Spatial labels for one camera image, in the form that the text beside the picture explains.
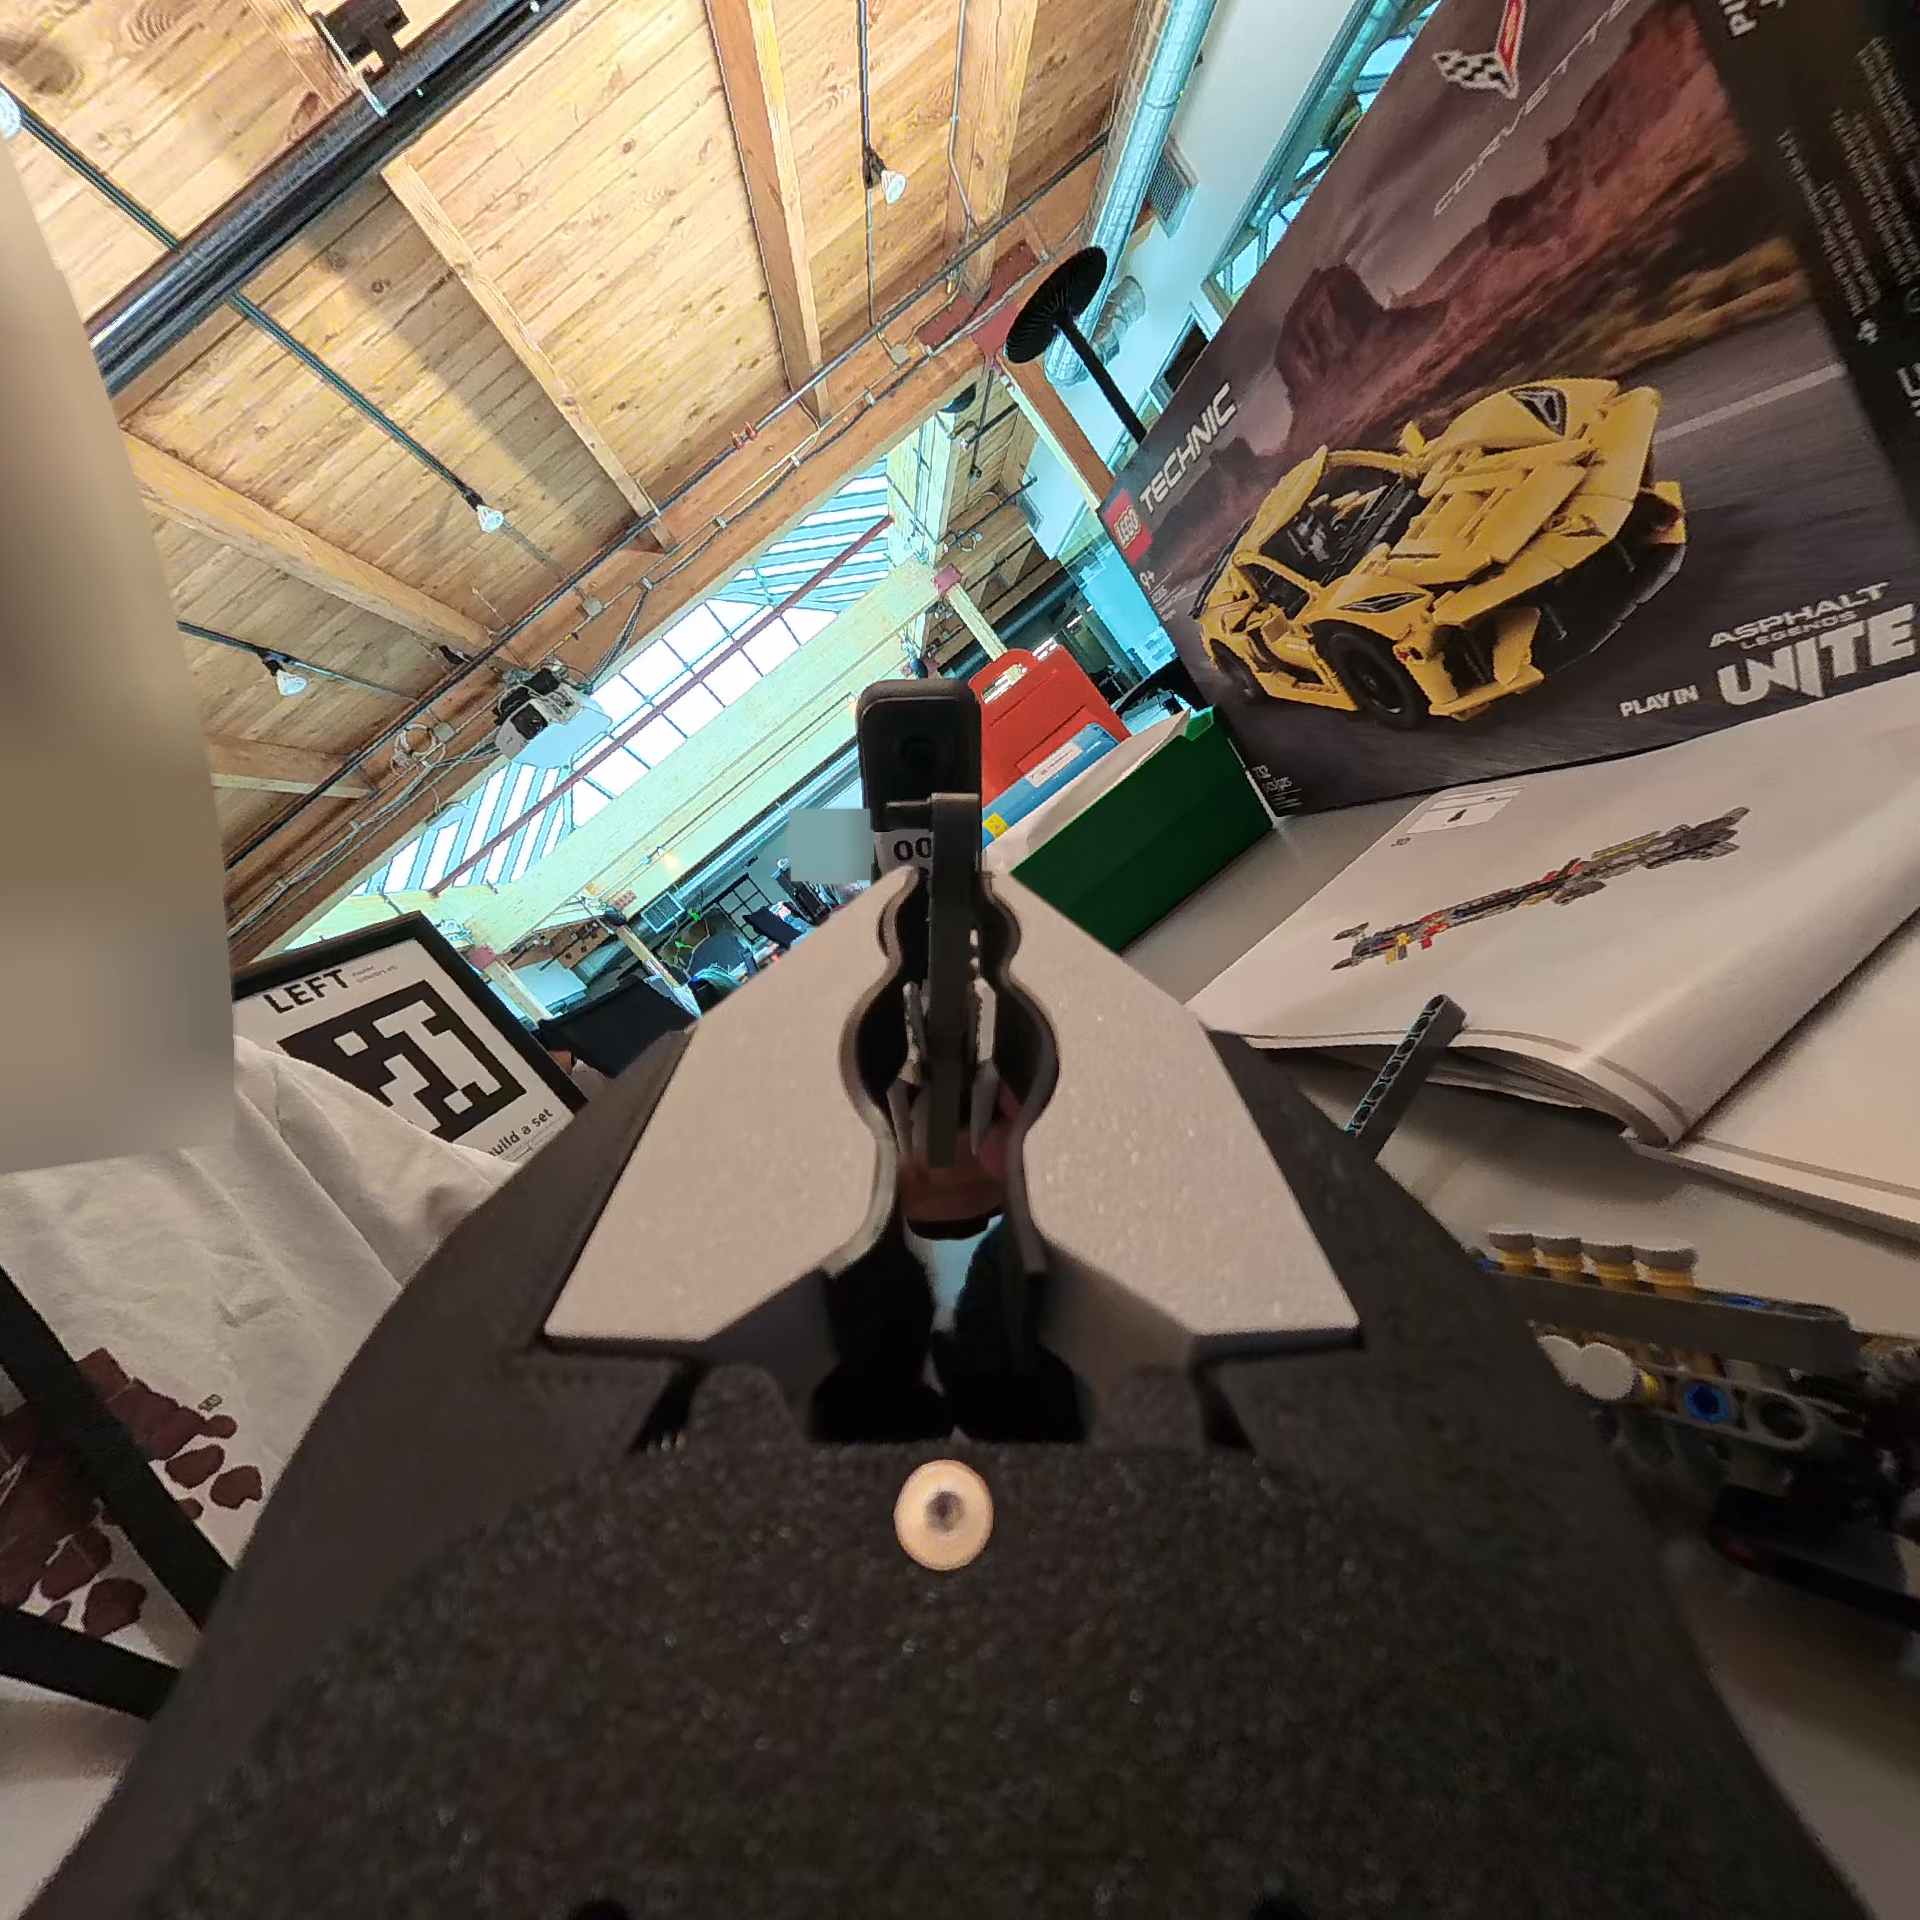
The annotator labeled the open lego instruction booklet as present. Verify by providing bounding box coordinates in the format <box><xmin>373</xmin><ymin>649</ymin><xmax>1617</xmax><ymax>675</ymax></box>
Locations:
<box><xmin>1186</xmin><ymin>705</ymin><xmax>1920</xmax><ymax>1244</ymax></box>

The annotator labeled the ceiling camera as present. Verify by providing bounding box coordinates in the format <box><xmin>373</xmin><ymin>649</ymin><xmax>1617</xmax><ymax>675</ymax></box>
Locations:
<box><xmin>491</xmin><ymin>669</ymin><xmax>595</xmax><ymax>759</ymax></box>

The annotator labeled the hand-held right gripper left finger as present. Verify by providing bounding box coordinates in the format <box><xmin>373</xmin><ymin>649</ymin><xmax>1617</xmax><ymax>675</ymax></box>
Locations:
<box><xmin>544</xmin><ymin>868</ymin><xmax>935</xmax><ymax>1442</ymax></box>

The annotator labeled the long dark grey lego beam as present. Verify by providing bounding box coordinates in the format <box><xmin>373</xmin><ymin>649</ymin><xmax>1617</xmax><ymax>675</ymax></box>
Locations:
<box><xmin>1342</xmin><ymin>992</ymin><xmax>1468</xmax><ymax>1157</ymax></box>
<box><xmin>922</xmin><ymin>796</ymin><xmax>982</xmax><ymax>1172</ymax></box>

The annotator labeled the grey lego car chassis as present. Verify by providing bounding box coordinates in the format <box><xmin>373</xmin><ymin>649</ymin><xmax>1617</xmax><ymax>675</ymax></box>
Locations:
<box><xmin>1477</xmin><ymin>1222</ymin><xmax>1920</xmax><ymax>1615</ymax></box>

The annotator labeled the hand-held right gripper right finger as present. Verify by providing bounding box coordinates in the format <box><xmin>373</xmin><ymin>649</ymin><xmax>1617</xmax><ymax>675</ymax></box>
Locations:
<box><xmin>976</xmin><ymin>874</ymin><xmax>1356</xmax><ymax>1395</ymax></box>

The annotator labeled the black lanyard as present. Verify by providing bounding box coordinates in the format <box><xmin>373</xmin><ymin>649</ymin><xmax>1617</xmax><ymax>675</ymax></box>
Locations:
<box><xmin>0</xmin><ymin>1266</ymin><xmax>233</xmax><ymax>1719</ymax></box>

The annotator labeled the yellow car lego box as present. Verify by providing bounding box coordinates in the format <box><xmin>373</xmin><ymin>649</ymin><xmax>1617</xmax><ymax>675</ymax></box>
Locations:
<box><xmin>1094</xmin><ymin>0</ymin><xmax>1920</xmax><ymax>818</ymax></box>

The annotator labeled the black framed marker sign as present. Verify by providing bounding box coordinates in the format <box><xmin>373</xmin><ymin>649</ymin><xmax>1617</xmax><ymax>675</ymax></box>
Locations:
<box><xmin>233</xmin><ymin>914</ymin><xmax>586</xmax><ymax>1164</ymax></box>

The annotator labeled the person's white shirt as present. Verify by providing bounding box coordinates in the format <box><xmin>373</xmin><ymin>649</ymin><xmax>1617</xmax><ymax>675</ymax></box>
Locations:
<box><xmin>0</xmin><ymin>1033</ymin><xmax>517</xmax><ymax>1920</ymax></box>

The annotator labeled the orange felt bag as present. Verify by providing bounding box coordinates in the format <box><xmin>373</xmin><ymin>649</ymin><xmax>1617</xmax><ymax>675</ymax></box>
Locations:
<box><xmin>965</xmin><ymin>649</ymin><xmax>1131</xmax><ymax>805</ymax></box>

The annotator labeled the black armchair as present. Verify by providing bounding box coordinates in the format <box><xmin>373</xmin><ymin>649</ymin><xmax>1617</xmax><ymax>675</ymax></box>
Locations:
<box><xmin>536</xmin><ymin>982</ymin><xmax>704</xmax><ymax>1079</ymax></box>

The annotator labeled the green storage bin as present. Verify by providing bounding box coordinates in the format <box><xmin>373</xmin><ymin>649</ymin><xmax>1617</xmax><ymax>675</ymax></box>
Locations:
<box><xmin>1006</xmin><ymin>705</ymin><xmax>1277</xmax><ymax>951</ymax></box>

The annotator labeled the person's left hand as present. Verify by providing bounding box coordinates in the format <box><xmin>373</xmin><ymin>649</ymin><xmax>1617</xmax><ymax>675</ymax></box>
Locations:
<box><xmin>901</xmin><ymin>1130</ymin><xmax>1025</xmax><ymax>1241</ymax></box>

